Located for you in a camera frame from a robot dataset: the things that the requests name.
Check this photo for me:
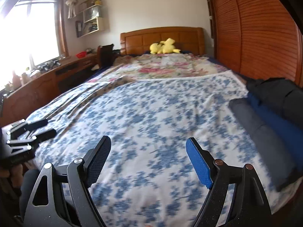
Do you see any dark navy jacket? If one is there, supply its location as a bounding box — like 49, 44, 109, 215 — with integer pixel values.
247, 78, 302, 128

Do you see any person left hand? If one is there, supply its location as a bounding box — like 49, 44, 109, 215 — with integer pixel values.
0, 164, 23, 188

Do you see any wooden desk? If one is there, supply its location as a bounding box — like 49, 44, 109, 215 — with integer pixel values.
1, 54, 97, 127

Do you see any blue floral bed sheet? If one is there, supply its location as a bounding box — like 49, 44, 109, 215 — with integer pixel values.
28, 71, 300, 226

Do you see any grey folded garment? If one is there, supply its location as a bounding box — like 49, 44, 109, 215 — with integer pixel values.
229, 98, 300, 192

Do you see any red bowl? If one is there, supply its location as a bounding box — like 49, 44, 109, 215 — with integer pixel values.
76, 51, 87, 59

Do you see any blue folded garment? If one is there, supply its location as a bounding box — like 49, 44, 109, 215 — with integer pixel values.
247, 92, 303, 171

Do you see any pink floral quilt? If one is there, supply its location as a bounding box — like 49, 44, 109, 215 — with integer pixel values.
88, 53, 227, 82

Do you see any dark wooden chair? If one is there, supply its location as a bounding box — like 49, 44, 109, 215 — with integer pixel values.
97, 44, 114, 69

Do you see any yellow plush toy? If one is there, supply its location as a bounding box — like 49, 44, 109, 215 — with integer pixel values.
149, 38, 181, 54

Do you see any wooden headboard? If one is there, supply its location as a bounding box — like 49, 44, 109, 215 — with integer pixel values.
120, 27, 206, 55

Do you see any wooden louvered wardrobe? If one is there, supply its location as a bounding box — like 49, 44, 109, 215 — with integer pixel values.
209, 0, 302, 86

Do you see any white wall shelf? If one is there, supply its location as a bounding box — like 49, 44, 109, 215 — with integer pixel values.
75, 0, 104, 38

